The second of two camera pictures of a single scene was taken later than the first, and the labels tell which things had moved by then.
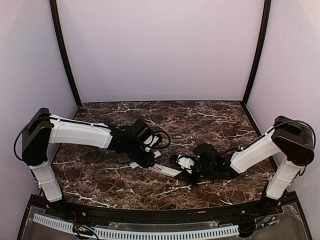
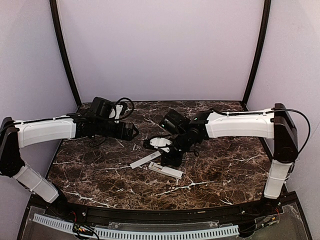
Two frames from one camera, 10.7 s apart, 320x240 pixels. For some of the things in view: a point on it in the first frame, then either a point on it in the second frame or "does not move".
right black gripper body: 191,175 → 171,158
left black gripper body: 146,158 → 129,131
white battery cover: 134,165 does not move
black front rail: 155,214 does not move
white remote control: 164,170 does not move
